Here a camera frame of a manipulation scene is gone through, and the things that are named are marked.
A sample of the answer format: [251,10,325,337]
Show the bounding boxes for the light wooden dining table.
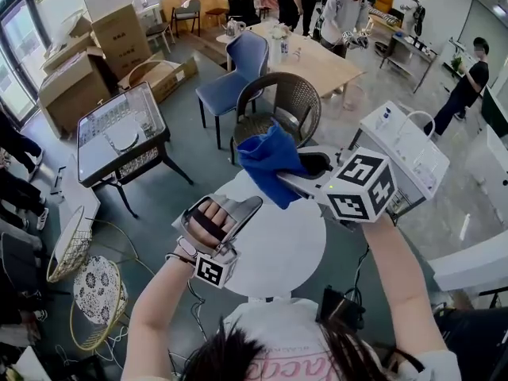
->
[225,21,368,102]

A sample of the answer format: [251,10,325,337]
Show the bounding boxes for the gold wire basket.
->
[46,204,93,284]

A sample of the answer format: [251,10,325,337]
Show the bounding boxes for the brown wicker chair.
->
[229,71,322,166]

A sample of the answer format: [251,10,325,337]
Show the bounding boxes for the dark green board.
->
[480,85,508,138]

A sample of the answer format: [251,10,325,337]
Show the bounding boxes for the white shirt pink print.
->
[221,296,464,381]

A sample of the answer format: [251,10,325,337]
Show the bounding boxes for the white hoop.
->
[126,59,183,89]

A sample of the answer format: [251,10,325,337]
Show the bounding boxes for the large open cardboard box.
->
[37,48,120,138]

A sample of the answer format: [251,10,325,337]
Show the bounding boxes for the blue upholstered chair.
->
[195,29,271,150]

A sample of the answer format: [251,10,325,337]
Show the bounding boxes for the white chair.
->
[137,4,174,53]

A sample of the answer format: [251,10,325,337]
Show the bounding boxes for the long flat cardboard box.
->
[117,56,199,105]

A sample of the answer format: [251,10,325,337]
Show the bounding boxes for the white flower vase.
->
[269,24,289,65]

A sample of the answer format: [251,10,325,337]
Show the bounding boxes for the black pouch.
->
[316,286,365,331]

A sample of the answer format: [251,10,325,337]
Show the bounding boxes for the white side table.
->
[11,345,52,381]

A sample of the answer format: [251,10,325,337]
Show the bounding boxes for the white low cabinet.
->
[464,125,508,221]

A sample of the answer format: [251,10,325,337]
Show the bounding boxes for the glass door black frame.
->
[0,0,90,126]

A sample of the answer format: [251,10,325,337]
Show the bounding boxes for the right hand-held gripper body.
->
[317,147,398,232]

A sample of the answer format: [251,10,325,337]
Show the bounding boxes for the black office chair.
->
[224,0,262,27]

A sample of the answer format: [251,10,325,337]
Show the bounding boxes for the square glass top table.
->
[75,80,194,218]

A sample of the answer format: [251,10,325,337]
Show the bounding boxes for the gray chair dark legs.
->
[171,0,202,37]

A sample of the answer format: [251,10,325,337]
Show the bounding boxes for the gold wire chair floral cushion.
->
[69,218,156,352]

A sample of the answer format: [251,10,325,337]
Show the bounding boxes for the silver kettle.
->
[225,18,247,37]

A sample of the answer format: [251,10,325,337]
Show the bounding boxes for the person's right forearm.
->
[361,214,449,368]

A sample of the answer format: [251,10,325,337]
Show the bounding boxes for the white flat panel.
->
[58,155,102,229]

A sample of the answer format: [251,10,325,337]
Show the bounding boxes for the white counter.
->
[428,228,508,292]

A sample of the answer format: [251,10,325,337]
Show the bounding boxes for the clear glass cup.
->
[134,111,156,134]

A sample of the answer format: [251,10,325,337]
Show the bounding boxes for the white cables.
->
[55,323,128,363]

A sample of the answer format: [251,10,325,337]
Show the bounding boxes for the blue cloth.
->
[237,117,309,210]

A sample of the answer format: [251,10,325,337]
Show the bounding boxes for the black machine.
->
[434,306,508,381]

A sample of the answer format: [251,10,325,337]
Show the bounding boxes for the person's left hand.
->
[197,200,237,236]

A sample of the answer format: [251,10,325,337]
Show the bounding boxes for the round white dish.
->
[103,127,140,152]

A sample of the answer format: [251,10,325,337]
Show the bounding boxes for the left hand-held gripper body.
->
[194,240,241,290]

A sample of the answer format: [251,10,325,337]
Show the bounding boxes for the gray metal desk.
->
[379,33,438,94]

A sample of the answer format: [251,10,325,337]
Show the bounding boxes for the tall cardboard box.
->
[90,2,153,81]

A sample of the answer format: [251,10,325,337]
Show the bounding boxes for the wrist bracelet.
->
[164,235,198,264]

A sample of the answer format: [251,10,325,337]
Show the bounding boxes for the round white table gold legs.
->
[214,168,327,298]

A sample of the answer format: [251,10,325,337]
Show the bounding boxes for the person's left forearm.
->
[121,248,199,381]

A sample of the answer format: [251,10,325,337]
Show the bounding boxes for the white arched faucet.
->
[400,110,437,142]

